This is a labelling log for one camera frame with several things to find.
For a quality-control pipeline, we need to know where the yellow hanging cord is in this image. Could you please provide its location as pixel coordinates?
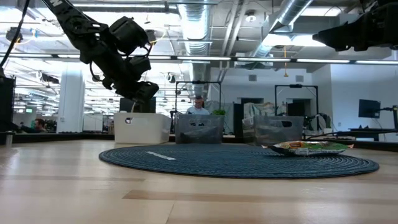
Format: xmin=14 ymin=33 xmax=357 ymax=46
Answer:
xmin=282 ymin=45 xmax=289 ymax=78

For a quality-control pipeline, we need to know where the clear grey plastic bin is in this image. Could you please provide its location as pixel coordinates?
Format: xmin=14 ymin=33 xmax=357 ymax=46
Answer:
xmin=174 ymin=113 xmax=225 ymax=145
xmin=252 ymin=115 xmax=305 ymax=146

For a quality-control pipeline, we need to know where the person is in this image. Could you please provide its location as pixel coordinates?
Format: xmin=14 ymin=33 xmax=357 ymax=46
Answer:
xmin=20 ymin=118 xmax=47 ymax=134
xmin=185 ymin=95 xmax=210 ymax=116

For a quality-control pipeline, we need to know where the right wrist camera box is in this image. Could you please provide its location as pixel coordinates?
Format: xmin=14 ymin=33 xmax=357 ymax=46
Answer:
xmin=371 ymin=0 xmax=398 ymax=19

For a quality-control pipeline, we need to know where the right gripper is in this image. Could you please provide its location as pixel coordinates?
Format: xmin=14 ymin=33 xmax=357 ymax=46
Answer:
xmin=312 ymin=12 xmax=398 ymax=52

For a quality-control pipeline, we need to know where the black camera stand frame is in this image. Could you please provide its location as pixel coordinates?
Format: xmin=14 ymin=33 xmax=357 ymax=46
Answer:
xmin=274 ymin=83 xmax=320 ymax=118
xmin=175 ymin=80 xmax=223 ymax=138

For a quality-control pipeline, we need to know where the black aluminium table frame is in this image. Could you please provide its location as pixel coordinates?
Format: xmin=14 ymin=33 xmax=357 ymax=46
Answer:
xmin=0 ymin=132 xmax=398 ymax=153

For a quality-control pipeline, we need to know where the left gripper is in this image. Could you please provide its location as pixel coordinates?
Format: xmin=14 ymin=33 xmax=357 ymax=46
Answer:
xmin=102 ymin=55 xmax=160 ymax=113

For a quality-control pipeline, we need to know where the round dark blue placemat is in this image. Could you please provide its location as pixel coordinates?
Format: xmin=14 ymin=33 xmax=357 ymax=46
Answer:
xmin=98 ymin=142 xmax=380 ymax=180

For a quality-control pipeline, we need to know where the white building column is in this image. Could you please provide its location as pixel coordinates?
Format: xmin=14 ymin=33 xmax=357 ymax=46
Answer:
xmin=57 ymin=70 xmax=86 ymax=134

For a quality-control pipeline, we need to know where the silver spiral ventilation duct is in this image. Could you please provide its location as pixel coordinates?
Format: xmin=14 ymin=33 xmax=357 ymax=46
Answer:
xmin=248 ymin=0 xmax=313 ymax=66
xmin=177 ymin=0 xmax=215 ymax=94

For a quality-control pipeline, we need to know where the orange Chewy granola bar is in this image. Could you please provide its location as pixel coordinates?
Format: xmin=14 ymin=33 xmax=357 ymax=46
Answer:
xmin=262 ymin=140 xmax=354 ymax=157

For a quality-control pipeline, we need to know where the black background desk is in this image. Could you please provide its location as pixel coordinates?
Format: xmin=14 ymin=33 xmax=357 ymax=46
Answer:
xmin=348 ymin=126 xmax=398 ymax=135

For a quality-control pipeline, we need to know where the dark wall monitor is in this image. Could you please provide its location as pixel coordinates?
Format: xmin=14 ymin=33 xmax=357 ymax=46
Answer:
xmin=358 ymin=99 xmax=382 ymax=119

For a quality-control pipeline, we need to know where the white plastic bin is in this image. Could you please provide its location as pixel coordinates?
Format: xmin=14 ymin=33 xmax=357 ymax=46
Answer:
xmin=113 ymin=112 xmax=164 ymax=144

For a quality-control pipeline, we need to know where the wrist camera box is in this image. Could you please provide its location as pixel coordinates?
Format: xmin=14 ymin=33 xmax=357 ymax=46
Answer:
xmin=371 ymin=0 xmax=398 ymax=19
xmin=108 ymin=15 xmax=150 ymax=56

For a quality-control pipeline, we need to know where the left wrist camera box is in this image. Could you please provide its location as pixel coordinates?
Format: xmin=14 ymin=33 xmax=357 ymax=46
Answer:
xmin=108 ymin=15 xmax=150 ymax=56

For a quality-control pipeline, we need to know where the white paper strip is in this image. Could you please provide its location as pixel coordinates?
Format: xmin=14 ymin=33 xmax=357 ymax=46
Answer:
xmin=145 ymin=151 xmax=177 ymax=161

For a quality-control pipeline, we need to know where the linear ceiling light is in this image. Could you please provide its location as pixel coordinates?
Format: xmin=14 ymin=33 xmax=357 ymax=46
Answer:
xmin=295 ymin=58 xmax=351 ymax=64
xmin=175 ymin=55 xmax=233 ymax=62
xmin=354 ymin=60 xmax=398 ymax=65

